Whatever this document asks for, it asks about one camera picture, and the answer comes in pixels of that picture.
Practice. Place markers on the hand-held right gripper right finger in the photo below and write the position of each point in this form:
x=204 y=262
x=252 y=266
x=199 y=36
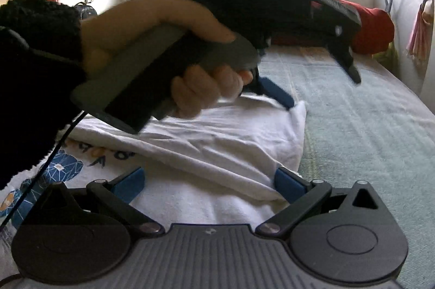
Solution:
x=289 y=185

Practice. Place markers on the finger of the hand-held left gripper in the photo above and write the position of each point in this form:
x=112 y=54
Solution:
x=277 y=93
x=348 y=66

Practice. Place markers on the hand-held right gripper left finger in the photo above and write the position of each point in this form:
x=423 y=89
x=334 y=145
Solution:
x=131 y=184

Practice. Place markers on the white printed t-shirt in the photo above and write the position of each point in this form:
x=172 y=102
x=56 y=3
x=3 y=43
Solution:
x=221 y=146

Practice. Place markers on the person's left forearm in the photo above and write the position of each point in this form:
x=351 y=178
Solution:
x=34 y=71

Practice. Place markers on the person's left hand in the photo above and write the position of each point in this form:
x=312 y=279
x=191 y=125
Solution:
x=146 y=14

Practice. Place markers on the red duvet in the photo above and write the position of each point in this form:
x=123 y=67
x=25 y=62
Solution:
x=370 y=31

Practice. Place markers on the yellow-green plastic bag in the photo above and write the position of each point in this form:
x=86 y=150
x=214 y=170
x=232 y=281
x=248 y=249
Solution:
x=392 y=53

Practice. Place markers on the green checked bed blanket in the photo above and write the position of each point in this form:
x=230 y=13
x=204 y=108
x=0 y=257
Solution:
x=356 y=139

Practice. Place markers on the pink striped curtain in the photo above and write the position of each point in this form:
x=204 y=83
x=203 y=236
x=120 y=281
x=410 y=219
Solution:
x=419 y=3

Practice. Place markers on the black backpack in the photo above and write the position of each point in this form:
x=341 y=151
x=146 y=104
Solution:
x=85 y=9

